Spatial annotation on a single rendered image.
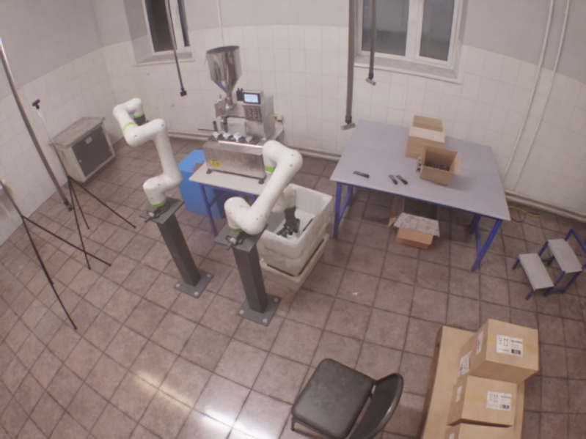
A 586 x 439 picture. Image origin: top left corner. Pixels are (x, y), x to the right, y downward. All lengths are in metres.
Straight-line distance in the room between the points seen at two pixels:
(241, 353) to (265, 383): 0.32
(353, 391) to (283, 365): 0.85
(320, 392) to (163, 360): 1.42
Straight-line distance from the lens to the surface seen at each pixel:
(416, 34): 3.92
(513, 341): 2.18
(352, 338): 2.55
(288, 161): 1.67
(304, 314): 2.62
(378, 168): 2.83
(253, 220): 1.67
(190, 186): 3.42
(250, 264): 2.09
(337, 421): 1.70
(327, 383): 1.74
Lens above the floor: 2.29
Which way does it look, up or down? 43 degrees down
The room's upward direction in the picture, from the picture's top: 3 degrees counter-clockwise
